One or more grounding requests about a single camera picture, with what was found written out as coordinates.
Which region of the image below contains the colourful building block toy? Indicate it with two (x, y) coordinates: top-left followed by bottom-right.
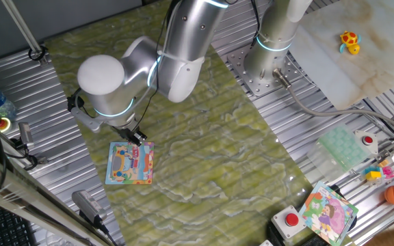
(361, 165), (394, 185)

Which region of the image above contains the black cable loop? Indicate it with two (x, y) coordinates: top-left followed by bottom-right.
(28, 45), (49, 63)

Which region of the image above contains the white marble slab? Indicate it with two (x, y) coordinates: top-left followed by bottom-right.
(288, 0), (394, 111)

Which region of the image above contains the grey box with red button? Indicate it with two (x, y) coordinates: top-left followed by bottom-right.
(271, 204), (308, 240)

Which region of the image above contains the grey hose with metal connector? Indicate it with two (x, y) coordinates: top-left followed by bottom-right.
(272, 68), (394, 137)

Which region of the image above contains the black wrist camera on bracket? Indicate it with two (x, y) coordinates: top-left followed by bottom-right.
(66, 87), (104, 133)

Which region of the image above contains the black keyboard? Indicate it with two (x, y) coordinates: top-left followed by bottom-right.
(0, 197), (37, 246)

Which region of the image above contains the white metal pole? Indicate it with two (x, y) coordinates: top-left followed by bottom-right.
(1, 0), (49, 66)

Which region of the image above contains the red button with yellow ring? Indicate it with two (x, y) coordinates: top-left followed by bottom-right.
(0, 117), (13, 135)

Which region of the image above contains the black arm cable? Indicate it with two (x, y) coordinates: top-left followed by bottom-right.
(133, 0), (184, 133)

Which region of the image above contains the yellow turtle toy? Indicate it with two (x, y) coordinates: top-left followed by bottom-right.
(339, 30), (362, 56)

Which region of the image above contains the bus picture puzzle board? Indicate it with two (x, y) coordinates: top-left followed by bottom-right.
(105, 141), (156, 186)

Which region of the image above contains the black cable bundle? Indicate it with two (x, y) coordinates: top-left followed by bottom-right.
(224, 0), (263, 47)

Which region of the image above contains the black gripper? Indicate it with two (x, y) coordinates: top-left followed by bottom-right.
(111, 122), (148, 147)

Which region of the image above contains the translucent green ice tray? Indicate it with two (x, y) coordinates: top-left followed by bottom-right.
(306, 123), (372, 182)

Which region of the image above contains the green marble pattern mat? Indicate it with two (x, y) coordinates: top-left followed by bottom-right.
(44, 0), (355, 246)

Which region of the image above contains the aluminium frame beam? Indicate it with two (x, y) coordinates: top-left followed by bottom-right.
(0, 146), (114, 246)

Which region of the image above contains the small white red button box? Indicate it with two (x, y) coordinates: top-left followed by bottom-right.
(354, 129), (379, 155)

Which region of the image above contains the grey camera box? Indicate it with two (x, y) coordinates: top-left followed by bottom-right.
(71, 189), (119, 246)

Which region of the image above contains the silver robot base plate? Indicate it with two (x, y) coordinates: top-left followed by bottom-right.
(226, 44), (307, 98)

